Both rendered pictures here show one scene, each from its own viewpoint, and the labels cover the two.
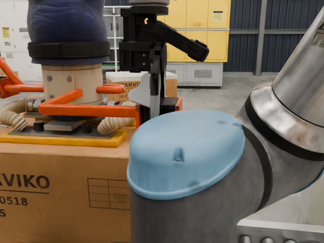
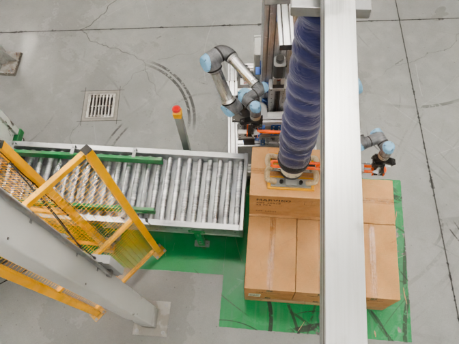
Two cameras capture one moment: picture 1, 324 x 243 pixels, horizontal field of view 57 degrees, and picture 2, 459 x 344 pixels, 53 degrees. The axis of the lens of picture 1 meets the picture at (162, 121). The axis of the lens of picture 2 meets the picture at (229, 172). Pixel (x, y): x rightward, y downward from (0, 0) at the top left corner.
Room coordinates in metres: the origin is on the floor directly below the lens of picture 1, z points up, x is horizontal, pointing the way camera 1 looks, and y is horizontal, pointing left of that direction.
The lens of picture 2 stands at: (2.27, -0.16, 4.22)
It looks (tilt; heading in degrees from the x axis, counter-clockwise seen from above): 66 degrees down; 181
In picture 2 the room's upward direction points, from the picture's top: 6 degrees counter-clockwise
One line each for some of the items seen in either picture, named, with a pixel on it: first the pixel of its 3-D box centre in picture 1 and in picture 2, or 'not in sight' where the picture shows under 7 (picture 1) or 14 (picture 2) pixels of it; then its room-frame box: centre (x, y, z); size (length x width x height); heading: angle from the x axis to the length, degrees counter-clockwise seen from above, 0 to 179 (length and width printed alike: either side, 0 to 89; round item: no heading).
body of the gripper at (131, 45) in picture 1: (145, 41); (256, 121); (0.59, 0.03, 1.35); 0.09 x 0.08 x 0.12; 82
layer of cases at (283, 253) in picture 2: not in sight; (317, 239); (1.21, 0.52, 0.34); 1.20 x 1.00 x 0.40; 81
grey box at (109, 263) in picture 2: not in sight; (100, 263); (1.61, -0.96, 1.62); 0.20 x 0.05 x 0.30; 81
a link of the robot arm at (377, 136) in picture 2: not in sight; (376, 138); (0.88, 0.79, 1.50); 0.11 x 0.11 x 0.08; 20
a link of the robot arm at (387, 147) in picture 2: not in sight; (386, 149); (0.97, 0.84, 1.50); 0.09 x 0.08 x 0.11; 20
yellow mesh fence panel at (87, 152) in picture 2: not in sight; (93, 252); (1.38, -1.19, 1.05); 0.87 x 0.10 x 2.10; 133
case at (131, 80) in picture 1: (141, 94); not in sight; (2.86, 0.21, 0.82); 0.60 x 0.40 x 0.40; 108
